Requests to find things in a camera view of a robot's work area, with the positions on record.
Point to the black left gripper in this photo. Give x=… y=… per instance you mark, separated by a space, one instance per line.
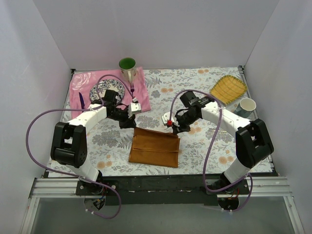
x=127 y=120

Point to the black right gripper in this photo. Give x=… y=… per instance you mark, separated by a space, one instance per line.
x=178 y=126

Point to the orange cloth napkin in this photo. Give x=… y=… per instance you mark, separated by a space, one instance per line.
x=154 y=148

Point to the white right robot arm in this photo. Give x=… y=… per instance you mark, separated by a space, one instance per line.
x=253 y=142

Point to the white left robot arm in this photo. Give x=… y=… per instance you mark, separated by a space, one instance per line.
x=69 y=144

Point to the green inside floral mug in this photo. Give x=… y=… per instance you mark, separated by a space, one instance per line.
x=128 y=69

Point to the blue floral ceramic plate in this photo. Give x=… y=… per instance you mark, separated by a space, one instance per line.
x=107 y=84

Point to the purple plastic knife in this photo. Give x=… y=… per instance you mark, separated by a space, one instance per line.
x=81 y=101

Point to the purple plastic fork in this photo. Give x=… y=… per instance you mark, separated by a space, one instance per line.
x=132 y=89

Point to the floral patterned table mat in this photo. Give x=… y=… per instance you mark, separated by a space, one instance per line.
x=200 y=150

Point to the pink cloth placemat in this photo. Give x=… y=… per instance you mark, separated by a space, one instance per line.
x=82 y=83

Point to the woven bamboo basket tray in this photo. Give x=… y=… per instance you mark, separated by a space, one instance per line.
x=228 y=89

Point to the grey white mug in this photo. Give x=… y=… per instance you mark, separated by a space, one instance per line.
x=245 y=107

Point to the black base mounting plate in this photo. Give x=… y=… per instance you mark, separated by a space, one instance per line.
x=161 y=189

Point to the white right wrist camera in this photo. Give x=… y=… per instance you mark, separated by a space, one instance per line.
x=169 y=120

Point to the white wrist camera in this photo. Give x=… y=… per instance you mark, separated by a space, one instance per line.
x=134 y=108
x=169 y=120

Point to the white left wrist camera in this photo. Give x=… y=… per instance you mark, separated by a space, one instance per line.
x=134 y=108

